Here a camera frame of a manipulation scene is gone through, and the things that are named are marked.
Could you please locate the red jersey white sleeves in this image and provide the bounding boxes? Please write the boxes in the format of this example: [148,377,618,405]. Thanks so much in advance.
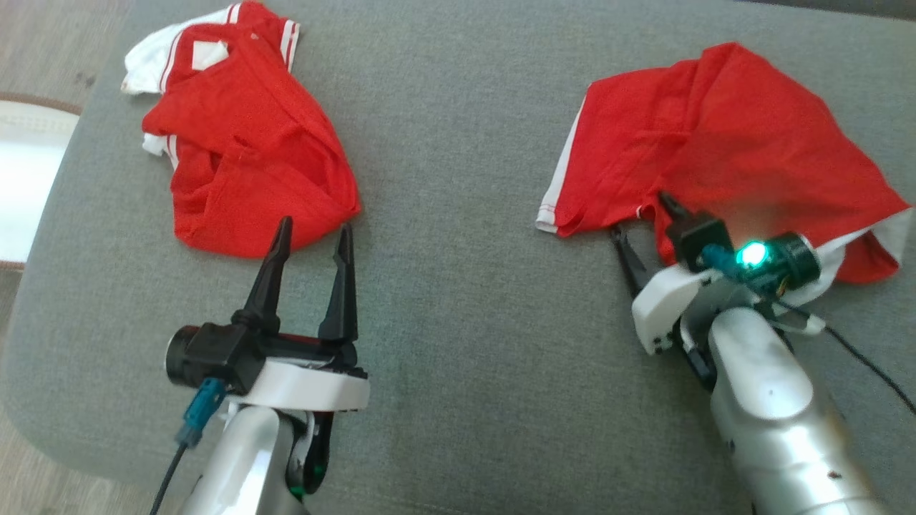
[120,0,362,260]

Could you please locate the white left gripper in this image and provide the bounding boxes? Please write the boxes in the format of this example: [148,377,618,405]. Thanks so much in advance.
[229,216,371,414]

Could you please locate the large grey sofa seat cushion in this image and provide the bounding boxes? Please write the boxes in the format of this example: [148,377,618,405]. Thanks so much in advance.
[0,0,916,515]

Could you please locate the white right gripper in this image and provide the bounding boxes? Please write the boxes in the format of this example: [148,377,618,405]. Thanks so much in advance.
[610,191,839,356]

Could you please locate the black cable teal connector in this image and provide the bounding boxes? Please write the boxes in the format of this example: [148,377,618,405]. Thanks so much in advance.
[149,378,228,515]

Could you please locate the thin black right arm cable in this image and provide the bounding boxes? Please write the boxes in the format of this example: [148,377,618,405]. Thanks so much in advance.
[700,243,916,416]

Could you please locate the red shorts white stripe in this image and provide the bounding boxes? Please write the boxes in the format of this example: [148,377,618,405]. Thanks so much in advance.
[535,41,915,285]

